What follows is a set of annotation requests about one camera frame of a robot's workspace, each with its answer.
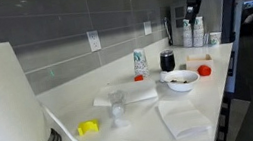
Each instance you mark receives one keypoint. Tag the brown cereal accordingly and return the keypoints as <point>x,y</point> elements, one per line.
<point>180,80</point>

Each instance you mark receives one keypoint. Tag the white bowl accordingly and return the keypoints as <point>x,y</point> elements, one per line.
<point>183,86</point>

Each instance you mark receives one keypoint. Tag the patterned paper cup stack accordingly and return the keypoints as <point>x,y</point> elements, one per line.
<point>198,32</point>
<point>187,34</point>
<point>140,63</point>

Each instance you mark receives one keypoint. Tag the single patterned paper cup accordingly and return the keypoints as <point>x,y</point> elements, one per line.
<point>215,38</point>

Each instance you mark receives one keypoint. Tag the black upright panel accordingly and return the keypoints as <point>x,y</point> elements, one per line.
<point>229,14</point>

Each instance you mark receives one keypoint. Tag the light wooden box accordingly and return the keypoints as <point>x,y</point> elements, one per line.
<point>199,63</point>

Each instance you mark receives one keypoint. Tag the black insulated tumbler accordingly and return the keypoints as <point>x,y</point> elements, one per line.
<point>167,61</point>

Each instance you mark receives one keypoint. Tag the red toy tomato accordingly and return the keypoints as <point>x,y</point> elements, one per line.
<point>204,70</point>

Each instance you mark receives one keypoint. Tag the blue monitor screen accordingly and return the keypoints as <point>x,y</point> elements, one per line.
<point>250,3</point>

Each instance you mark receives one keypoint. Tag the small white cup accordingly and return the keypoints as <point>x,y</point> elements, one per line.
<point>163,76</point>

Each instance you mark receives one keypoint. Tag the small orange block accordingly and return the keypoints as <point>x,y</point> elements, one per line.
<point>138,78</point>

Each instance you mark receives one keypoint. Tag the white folded napkin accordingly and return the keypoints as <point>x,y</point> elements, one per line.
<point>140,92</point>
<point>182,119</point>

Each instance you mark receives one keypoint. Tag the dark base cabinet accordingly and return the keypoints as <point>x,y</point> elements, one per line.
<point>223,123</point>

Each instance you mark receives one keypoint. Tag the clear plastic glass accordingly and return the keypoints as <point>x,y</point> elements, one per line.
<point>118,108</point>

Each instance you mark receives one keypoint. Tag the yellow plastic block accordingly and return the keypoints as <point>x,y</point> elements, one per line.
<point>88,127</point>

